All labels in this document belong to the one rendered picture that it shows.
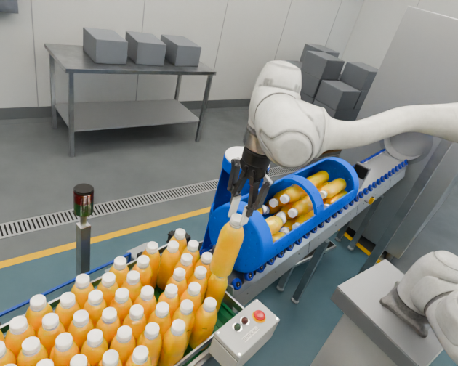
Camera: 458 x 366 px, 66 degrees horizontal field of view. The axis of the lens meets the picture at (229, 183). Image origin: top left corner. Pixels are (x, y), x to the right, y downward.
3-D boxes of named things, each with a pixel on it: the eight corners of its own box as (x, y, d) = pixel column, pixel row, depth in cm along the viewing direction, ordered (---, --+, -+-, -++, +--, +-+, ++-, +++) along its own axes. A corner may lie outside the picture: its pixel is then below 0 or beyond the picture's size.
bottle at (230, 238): (215, 279, 106) (230, 232, 96) (206, 261, 111) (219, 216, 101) (235, 274, 110) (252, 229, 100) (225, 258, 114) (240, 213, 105)
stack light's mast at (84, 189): (96, 226, 126) (97, 190, 118) (79, 232, 122) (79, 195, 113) (87, 216, 129) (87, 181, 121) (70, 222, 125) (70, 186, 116)
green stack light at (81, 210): (97, 213, 123) (97, 202, 120) (79, 219, 118) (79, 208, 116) (87, 203, 126) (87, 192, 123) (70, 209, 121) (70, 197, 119)
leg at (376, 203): (354, 249, 332) (384, 196, 298) (352, 251, 328) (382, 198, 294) (349, 245, 334) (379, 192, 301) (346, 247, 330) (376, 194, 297)
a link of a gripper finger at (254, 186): (259, 166, 92) (263, 168, 91) (254, 204, 97) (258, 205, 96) (249, 170, 89) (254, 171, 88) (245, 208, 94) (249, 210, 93)
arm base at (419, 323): (443, 309, 137) (451, 300, 134) (424, 339, 122) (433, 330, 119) (400, 277, 146) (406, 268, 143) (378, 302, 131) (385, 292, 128)
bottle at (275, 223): (243, 233, 141) (270, 217, 154) (253, 247, 139) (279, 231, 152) (252, 225, 136) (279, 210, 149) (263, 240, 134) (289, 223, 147)
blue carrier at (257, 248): (350, 213, 197) (366, 168, 184) (255, 287, 137) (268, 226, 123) (307, 192, 213) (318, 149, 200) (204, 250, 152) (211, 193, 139)
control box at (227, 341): (271, 338, 116) (280, 318, 111) (231, 377, 102) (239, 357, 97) (248, 316, 121) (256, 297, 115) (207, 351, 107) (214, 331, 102)
